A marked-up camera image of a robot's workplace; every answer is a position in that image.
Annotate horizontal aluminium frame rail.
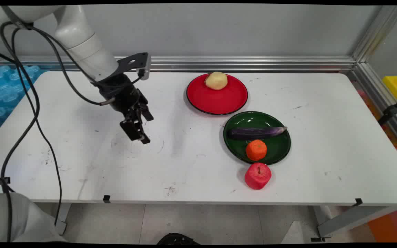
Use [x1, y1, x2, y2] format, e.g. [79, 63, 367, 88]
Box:
[0, 56, 357, 72]

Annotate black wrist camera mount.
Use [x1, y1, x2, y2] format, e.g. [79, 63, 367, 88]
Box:
[111, 52, 151, 81]

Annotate grey table leg with foot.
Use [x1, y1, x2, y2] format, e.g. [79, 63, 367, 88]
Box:
[311, 206, 393, 242]

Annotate upright aluminium frame post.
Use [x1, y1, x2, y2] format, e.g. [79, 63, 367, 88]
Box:
[352, 5, 397, 63]

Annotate blue foam padding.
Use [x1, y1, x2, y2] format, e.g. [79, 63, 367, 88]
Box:
[0, 65, 49, 138]

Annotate black stand rod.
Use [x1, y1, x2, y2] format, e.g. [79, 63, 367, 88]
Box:
[378, 91, 397, 126]

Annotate black round floor object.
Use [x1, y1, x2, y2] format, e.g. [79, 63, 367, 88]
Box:
[156, 233, 201, 246]

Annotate red toy apple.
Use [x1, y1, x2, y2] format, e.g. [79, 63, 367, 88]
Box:
[244, 162, 272, 190]

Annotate red round plate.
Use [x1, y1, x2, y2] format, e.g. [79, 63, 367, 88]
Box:
[186, 73, 248, 115]

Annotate dark green round plate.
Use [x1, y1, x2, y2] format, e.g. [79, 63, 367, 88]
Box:
[223, 111, 292, 165]

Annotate grey slim table leg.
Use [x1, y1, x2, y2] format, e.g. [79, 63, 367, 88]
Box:
[54, 203, 72, 236]

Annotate thick black cable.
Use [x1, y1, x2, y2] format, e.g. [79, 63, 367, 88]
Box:
[0, 21, 41, 242]
[11, 28, 63, 227]

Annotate yellow toy potato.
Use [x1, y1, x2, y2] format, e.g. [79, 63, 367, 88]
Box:
[204, 71, 228, 91]

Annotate orange toy tangerine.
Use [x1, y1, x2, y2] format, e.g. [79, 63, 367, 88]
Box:
[246, 139, 268, 162]

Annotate orange box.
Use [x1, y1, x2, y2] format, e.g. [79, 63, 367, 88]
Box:
[367, 207, 397, 242]

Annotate purple toy eggplant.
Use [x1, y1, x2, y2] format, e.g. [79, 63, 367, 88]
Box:
[228, 126, 288, 141]

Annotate side aluminium frame rail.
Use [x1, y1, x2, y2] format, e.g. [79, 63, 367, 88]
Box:
[348, 62, 397, 154]

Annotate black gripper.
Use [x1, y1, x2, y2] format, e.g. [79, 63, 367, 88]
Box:
[95, 73, 154, 145]

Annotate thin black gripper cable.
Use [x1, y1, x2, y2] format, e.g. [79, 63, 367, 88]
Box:
[30, 24, 116, 106]

